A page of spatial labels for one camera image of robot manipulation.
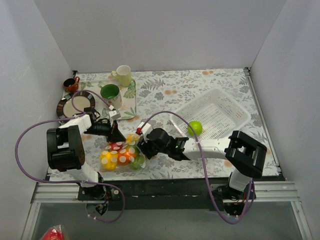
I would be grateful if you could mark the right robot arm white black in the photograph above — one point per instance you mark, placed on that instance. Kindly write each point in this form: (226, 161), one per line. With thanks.
(246, 154)

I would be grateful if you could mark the clear zip top bag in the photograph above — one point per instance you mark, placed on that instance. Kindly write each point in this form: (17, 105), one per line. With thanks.
(126, 167)

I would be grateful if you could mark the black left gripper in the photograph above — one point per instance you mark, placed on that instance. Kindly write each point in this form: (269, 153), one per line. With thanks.
(111, 131)

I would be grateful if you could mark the green fake bell pepper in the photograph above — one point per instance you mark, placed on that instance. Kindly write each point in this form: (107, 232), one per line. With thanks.
(138, 163)

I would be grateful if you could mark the green interior floral mug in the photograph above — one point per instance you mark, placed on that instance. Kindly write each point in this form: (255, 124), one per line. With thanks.
(111, 93)

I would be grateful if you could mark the cream ceramic mug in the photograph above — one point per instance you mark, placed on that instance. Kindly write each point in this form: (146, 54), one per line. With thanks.
(123, 75)

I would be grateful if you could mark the aluminium frame rail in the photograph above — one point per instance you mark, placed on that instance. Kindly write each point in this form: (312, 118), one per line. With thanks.
(265, 191)

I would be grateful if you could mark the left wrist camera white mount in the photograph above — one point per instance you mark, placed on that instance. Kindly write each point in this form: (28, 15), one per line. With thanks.
(114, 114)

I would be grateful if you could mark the red fake apple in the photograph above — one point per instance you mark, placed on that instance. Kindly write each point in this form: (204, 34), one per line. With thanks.
(114, 146)

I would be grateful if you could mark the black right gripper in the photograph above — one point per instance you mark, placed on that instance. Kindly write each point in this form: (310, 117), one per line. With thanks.
(144, 147)

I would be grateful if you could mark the yellow fake bell pepper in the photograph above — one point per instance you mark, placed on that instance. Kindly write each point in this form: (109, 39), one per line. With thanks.
(109, 160)

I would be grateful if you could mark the fake orange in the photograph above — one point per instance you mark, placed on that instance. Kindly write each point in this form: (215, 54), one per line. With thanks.
(126, 155)

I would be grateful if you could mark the green fake apple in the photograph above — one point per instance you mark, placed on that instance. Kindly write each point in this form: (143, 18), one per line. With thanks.
(197, 127)

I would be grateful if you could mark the leaf pattern serving tray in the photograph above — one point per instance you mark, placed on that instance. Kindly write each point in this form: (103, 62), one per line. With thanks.
(128, 110)

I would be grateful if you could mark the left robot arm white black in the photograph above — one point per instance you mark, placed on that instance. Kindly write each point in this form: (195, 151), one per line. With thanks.
(65, 150)

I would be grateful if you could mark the small brown red cup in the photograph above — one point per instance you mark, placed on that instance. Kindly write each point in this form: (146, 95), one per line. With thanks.
(71, 85)

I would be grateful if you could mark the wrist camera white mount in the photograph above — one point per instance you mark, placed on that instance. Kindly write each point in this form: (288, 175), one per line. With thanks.
(114, 114)
(143, 129)

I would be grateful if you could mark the fake lemon yellow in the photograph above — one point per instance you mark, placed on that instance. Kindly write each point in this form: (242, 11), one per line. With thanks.
(132, 139)

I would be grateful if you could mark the red object in bag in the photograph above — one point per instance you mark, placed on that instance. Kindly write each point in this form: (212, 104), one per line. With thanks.
(54, 233)

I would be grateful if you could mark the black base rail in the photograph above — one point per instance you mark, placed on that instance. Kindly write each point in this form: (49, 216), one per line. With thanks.
(168, 194)

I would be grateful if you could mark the white plastic basket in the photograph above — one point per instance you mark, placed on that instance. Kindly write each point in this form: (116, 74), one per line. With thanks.
(218, 112)

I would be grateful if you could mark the floral table mat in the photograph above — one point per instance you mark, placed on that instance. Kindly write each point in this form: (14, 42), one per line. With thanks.
(158, 95)

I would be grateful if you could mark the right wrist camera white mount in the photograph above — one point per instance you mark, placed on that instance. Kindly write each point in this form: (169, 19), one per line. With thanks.
(143, 129)

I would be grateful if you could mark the striped rim plate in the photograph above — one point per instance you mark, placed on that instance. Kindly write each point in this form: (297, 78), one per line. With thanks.
(75, 105)

